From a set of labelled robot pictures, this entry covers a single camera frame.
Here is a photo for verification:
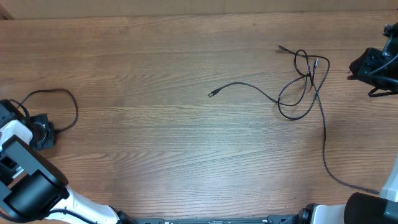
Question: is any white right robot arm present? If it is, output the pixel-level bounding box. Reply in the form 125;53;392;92
285;24;397;224

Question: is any black power plug cable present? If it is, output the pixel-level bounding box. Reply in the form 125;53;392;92
9;88;79;134

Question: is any black USB cable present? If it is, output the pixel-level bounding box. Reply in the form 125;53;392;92
277;45;381;195

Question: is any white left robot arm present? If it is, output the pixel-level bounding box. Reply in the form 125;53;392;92
1;100;134;224

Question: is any black thin charging cable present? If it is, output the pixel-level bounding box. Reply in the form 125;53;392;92
208;49;330;121

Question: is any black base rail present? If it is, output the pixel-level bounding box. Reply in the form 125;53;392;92
134;215;297;224

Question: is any brown cardboard panel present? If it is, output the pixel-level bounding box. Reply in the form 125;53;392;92
1;0;397;19

